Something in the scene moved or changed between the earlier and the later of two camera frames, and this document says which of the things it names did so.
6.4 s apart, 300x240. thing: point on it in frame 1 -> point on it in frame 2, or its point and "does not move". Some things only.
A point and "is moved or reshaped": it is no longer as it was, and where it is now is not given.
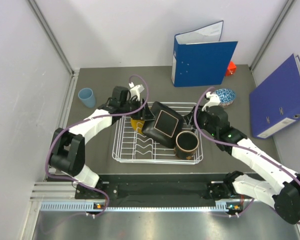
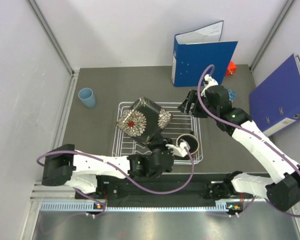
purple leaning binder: (282, 100) does not move
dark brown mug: (187, 143) does not move
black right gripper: (199, 114) -> (186, 106)
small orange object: (231, 69) does not move
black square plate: (166, 125) is moved or reshaped
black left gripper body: (134, 104) -> (158, 147)
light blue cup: (86, 94) does not move
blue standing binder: (200, 58) does not move
